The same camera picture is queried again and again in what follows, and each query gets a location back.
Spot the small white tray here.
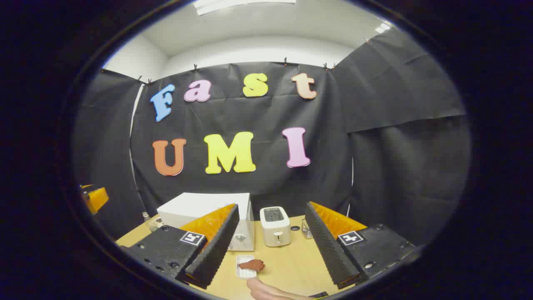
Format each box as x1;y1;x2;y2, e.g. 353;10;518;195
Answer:
236;255;257;279

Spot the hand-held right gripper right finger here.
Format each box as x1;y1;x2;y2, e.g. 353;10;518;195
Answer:
305;202;419;290

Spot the white toaster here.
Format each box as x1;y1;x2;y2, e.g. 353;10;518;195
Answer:
260;206;291;248

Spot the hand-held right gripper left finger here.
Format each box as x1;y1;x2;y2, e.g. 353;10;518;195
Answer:
121;203;240;290

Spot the white microwave oven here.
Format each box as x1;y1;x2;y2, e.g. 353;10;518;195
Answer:
157;192;255;252

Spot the brown meat piece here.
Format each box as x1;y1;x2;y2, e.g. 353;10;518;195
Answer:
239;259;266;272

